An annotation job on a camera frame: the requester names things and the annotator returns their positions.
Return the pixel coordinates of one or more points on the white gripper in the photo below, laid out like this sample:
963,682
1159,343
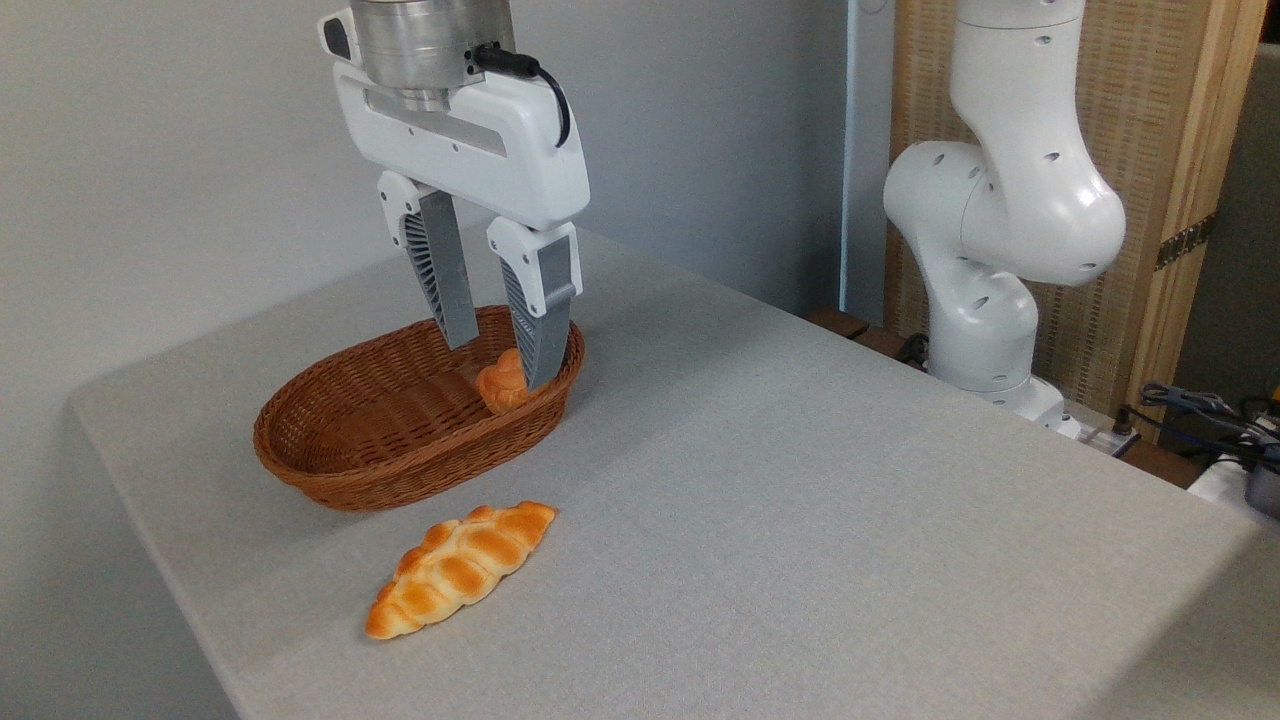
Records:
480,130

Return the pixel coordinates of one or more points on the round orange bread bun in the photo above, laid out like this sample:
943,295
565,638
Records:
503,385

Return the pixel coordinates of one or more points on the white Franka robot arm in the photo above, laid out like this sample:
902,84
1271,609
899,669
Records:
1010,200

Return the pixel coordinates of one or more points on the long braided bread loaf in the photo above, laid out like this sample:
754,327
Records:
460,568

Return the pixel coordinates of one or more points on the brown oval wicker basket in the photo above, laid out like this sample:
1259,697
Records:
380,420

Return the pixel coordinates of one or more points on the woven wood-framed folding screen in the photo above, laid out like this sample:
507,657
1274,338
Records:
1150,120

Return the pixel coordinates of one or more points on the grey box device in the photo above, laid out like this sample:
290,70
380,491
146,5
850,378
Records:
1265,488

